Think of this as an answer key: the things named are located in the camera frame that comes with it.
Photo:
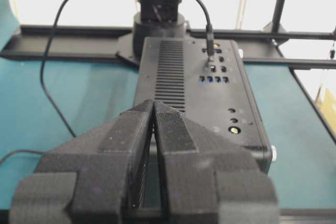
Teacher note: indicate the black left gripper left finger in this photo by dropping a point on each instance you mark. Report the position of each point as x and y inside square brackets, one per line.
[90, 178]

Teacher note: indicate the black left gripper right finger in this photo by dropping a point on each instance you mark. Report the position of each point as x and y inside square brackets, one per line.
[207, 178]

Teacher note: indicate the black mini PC box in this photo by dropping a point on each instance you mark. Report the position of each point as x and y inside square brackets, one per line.
[216, 94]

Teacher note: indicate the teal table cloth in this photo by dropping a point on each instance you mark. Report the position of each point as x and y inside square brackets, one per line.
[304, 173]

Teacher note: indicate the black metal table frame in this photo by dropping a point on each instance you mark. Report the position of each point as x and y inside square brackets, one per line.
[78, 40]

